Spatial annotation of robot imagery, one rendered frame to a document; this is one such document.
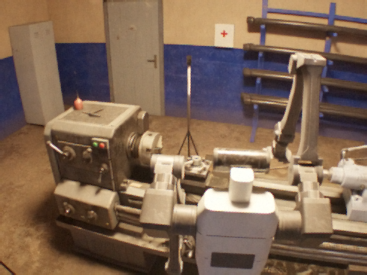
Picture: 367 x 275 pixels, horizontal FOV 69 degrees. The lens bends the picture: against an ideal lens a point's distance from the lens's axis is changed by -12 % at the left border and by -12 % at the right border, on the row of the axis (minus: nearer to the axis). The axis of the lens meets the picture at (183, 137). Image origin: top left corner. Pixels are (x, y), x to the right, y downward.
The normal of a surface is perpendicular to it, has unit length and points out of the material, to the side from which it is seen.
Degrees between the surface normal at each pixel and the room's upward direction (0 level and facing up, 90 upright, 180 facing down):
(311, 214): 30
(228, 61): 90
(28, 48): 90
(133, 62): 90
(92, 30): 90
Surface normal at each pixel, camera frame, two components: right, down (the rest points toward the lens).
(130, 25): -0.29, 0.44
